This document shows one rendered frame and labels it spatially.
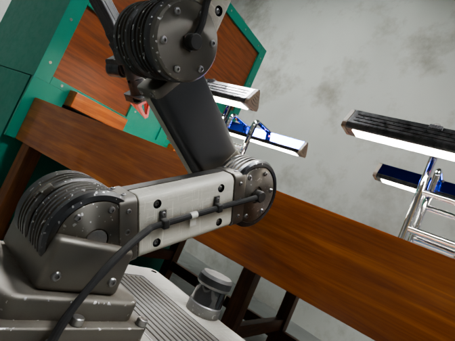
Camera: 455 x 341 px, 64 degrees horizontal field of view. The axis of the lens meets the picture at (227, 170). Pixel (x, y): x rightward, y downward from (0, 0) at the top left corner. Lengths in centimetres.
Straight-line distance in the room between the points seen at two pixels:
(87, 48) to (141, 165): 84
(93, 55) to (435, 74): 258
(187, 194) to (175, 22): 24
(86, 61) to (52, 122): 40
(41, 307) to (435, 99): 310
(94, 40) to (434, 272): 156
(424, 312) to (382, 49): 311
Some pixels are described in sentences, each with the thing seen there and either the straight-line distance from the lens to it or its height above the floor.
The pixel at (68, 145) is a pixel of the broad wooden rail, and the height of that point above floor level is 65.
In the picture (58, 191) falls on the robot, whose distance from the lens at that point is 50.
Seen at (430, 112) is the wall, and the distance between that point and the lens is 323.
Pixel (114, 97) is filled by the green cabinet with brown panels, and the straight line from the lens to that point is 189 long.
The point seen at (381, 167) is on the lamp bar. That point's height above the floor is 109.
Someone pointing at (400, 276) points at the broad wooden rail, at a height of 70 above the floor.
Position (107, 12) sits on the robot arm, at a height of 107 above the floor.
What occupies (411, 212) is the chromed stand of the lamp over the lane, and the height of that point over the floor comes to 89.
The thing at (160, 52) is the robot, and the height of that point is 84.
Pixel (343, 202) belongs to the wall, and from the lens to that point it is 315.
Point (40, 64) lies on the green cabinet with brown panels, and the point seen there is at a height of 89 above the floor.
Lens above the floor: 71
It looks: 4 degrees up
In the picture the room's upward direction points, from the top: 24 degrees clockwise
